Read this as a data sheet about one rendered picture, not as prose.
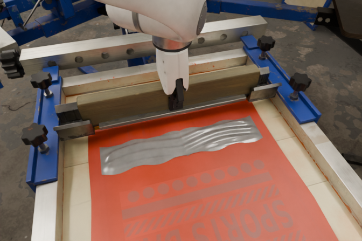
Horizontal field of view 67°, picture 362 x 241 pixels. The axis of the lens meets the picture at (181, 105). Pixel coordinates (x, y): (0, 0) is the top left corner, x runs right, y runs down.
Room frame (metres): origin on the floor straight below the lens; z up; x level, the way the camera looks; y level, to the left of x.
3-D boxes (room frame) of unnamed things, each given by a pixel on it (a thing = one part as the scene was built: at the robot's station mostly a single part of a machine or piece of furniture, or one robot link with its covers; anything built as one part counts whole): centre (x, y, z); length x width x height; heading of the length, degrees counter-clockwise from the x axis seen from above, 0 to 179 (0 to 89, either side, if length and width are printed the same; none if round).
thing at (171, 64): (0.44, 0.02, 1.12); 0.10 x 0.07 x 0.11; 15
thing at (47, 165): (0.39, 0.29, 0.97); 0.30 x 0.05 x 0.07; 15
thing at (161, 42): (0.45, 0.02, 1.18); 0.09 x 0.07 x 0.03; 15
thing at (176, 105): (0.42, 0.01, 1.03); 0.03 x 0.03 x 0.07; 15
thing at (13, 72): (0.57, 0.42, 1.02); 0.07 x 0.06 x 0.07; 15
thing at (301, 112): (0.54, -0.24, 0.97); 0.30 x 0.05 x 0.07; 15
